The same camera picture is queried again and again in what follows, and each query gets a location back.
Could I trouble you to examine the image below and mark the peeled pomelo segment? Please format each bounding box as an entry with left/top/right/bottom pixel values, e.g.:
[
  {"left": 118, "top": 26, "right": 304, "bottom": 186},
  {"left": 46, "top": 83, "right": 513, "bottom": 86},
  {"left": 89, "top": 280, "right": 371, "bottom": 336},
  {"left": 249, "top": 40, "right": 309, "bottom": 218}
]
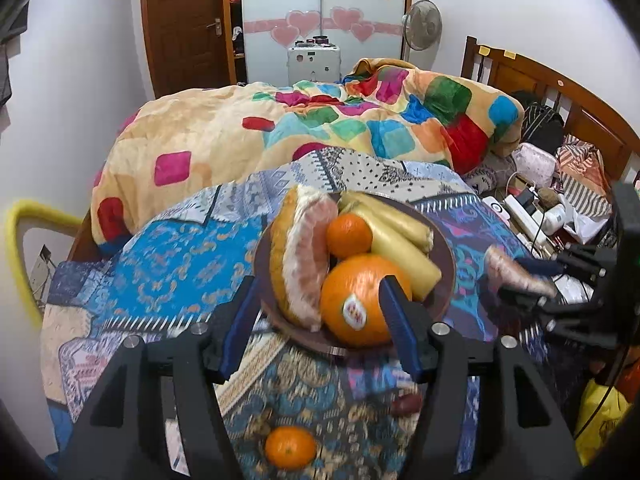
[{"left": 484, "top": 245, "right": 558, "bottom": 298}]

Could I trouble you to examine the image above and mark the long yellow sugarcane piece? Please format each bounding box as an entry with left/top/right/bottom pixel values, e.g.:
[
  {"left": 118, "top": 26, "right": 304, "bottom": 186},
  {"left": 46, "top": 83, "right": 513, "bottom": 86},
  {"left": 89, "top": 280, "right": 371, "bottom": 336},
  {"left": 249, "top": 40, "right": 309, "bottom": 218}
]
[{"left": 348, "top": 204, "right": 442, "bottom": 301}]

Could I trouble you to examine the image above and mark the large orange with sticker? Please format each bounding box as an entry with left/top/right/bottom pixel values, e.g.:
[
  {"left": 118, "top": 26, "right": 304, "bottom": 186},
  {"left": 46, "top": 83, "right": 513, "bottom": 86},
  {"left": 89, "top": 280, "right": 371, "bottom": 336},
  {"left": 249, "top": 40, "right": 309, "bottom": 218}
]
[{"left": 319, "top": 254, "right": 412, "bottom": 347}]

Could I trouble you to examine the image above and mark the small orange with sticker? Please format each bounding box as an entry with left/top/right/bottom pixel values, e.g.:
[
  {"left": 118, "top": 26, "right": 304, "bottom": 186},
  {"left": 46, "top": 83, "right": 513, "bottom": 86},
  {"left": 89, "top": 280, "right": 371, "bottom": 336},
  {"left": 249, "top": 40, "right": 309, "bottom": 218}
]
[{"left": 326, "top": 214, "right": 373, "bottom": 260}]

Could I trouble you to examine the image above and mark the white power strip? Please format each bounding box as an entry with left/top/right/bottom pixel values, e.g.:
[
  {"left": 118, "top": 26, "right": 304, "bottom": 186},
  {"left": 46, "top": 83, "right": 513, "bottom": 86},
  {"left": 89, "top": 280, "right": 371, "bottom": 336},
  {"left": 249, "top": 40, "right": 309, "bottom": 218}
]
[{"left": 503, "top": 195, "right": 548, "bottom": 248}]

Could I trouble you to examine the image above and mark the dark red jujube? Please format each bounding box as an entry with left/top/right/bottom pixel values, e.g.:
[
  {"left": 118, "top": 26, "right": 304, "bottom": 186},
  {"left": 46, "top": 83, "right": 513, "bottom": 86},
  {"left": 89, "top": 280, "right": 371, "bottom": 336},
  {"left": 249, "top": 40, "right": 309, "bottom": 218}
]
[{"left": 390, "top": 392, "right": 423, "bottom": 417}]

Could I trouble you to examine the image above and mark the blue patterned bedsheet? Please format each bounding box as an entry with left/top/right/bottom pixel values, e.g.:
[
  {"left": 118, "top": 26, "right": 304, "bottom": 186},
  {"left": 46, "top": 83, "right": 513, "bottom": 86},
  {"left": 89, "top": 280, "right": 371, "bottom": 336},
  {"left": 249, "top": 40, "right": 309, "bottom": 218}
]
[{"left": 40, "top": 148, "right": 526, "bottom": 479}]

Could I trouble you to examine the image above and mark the brown round plate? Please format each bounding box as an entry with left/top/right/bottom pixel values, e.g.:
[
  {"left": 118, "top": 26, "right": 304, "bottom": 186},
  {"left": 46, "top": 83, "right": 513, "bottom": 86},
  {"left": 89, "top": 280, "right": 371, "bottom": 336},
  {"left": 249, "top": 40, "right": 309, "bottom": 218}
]
[{"left": 252, "top": 190, "right": 458, "bottom": 357}]

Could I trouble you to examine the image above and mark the small tangerine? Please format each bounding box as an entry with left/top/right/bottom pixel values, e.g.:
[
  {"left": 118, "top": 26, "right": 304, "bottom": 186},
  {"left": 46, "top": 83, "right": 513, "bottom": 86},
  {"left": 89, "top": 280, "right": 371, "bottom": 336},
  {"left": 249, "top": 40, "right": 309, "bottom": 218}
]
[{"left": 265, "top": 426, "right": 317, "bottom": 470}]

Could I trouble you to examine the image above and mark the wooden headboard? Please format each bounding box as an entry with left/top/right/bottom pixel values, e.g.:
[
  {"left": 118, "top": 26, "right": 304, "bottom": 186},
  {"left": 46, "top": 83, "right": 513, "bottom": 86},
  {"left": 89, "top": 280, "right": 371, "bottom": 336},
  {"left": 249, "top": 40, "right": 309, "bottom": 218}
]
[{"left": 461, "top": 36, "right": 639, "bottom": 181}]

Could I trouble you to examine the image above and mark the colourful patchwork blanket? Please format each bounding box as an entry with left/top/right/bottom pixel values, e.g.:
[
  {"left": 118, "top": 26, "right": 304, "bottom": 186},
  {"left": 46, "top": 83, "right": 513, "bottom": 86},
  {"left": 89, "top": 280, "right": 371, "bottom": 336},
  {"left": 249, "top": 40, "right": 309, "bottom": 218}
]
[{"left": 90, "top": 58, "right": 524, "bottom": 254}]

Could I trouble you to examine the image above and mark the standing fan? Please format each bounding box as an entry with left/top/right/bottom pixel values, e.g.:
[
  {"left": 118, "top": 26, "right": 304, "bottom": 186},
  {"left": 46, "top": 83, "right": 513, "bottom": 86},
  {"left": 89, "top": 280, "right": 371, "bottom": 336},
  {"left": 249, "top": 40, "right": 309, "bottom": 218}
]
[{"left": 402, "top": 0, "right": 442, "bottom": 61}]

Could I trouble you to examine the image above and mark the white wardrobe with hearts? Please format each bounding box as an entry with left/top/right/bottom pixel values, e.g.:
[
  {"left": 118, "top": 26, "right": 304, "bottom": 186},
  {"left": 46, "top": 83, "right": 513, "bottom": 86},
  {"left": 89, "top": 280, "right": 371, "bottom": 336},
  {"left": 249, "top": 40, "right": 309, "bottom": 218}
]
[{"left": 241, "top": 0, "right": 407, "bottom": 86}]

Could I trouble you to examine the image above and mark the brown wooden door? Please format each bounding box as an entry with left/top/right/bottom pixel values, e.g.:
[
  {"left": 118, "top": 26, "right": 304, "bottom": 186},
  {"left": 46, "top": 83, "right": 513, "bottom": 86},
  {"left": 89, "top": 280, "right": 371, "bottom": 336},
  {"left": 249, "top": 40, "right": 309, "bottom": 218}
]
[{"left": 141, "top": 0, "right": 236, "bottom": 98}]

